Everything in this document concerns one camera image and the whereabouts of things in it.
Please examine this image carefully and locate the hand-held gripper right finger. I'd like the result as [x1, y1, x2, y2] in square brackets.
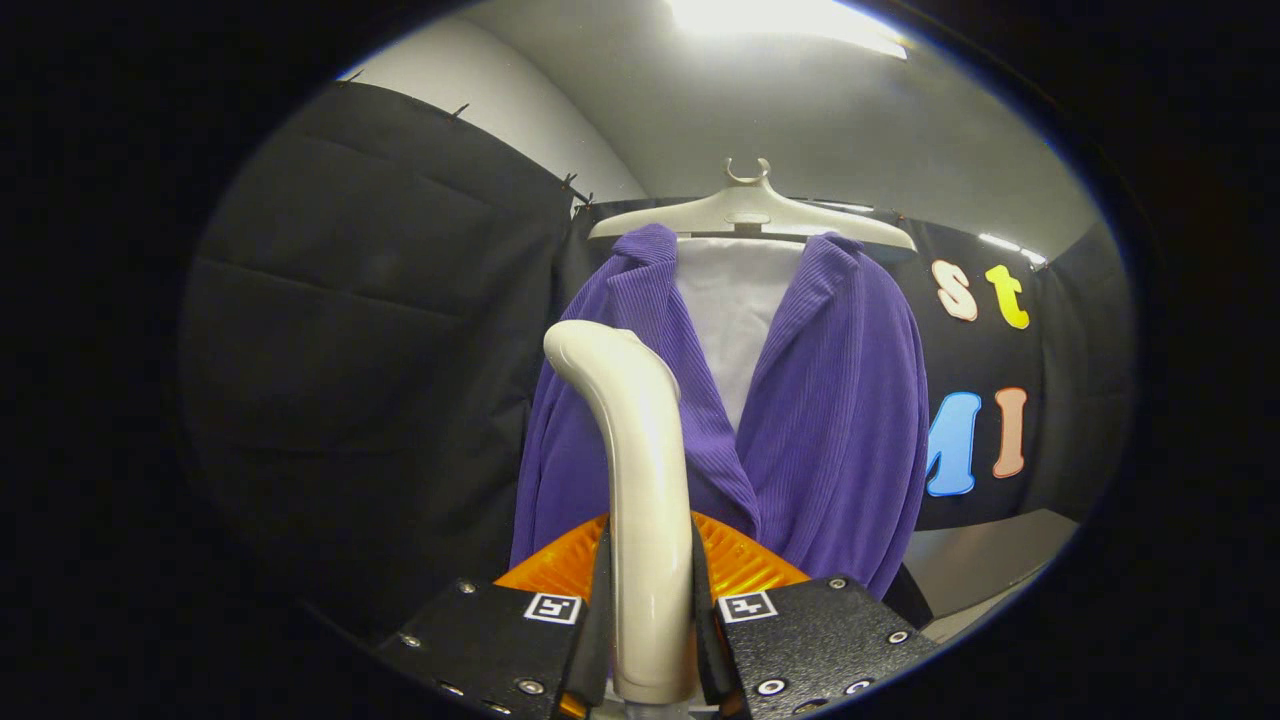
[690, 510, 941, 720]

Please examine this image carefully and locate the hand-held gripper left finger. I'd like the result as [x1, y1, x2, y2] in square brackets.
[375, 512, 613, 720]

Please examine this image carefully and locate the white garment steamer head with hose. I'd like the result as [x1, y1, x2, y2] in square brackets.
[543, 320, 701, 720]

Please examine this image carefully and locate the purple corduroy jacket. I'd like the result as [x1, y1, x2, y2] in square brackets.
[510, 223, 931, 601]

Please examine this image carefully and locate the white clothes hanger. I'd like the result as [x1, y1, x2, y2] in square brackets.
[587, 157, 918, 253]

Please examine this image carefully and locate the grey cabinet with dark top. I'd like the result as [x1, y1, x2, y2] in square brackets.
[900, 508, 1081, 641]

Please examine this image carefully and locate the large bright ceiling light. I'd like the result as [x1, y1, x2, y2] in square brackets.
[665, 0, 909, 61]

